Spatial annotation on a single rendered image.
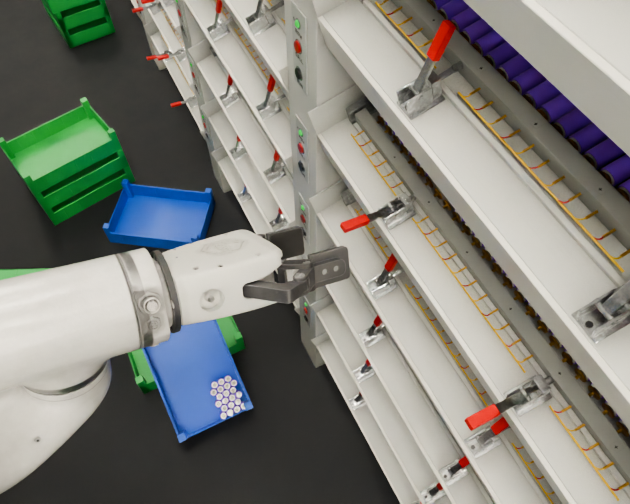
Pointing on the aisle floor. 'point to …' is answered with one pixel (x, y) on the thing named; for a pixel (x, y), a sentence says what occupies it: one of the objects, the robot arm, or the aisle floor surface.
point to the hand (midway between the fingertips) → (315, 252)
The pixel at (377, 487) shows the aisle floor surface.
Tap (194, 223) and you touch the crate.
